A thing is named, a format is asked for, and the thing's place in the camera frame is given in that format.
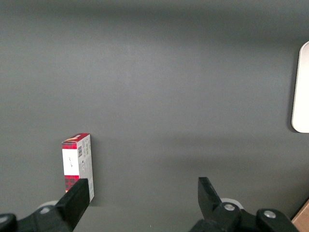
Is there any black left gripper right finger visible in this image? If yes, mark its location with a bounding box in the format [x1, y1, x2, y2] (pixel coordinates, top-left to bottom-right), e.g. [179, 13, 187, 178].
[188, 176, 300, 232]

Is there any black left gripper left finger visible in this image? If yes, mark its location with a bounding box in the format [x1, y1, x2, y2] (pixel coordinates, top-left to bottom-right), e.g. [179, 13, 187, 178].
[0, 178, 90, 232]

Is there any light wooden drawer cabinet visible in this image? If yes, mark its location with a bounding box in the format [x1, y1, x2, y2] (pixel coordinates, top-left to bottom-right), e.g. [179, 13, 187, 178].
[291, 197, 309, 232]

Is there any red plaid cardboard box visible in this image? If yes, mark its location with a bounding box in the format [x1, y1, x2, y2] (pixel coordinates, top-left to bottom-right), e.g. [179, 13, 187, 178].
[61, 133, 95, 203]

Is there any white plastic tray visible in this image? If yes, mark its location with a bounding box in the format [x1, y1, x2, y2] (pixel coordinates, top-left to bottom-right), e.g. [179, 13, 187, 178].
[291, 40, 309, 133]

